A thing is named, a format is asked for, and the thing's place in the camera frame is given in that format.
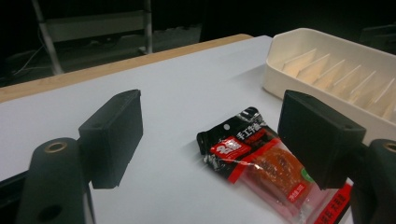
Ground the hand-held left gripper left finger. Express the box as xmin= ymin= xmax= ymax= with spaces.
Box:
xmin=78 ymin=89 xmax=144 ymax=189

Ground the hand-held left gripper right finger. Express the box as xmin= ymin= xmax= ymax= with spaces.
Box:
xmin=276 ymin=90 xmax=367 ymax=190

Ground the cream plastic divider box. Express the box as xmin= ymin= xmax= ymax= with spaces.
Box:
xmin=262 ymin=27 xmax=396 ymax=147

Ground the black and red snack packet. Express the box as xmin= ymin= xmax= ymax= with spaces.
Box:
xmin=196 ymin=106 xmax=354 ymax=224

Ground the metal stand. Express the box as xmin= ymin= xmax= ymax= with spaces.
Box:
xmin=31 ymin=0 xmax=153 ymax=76

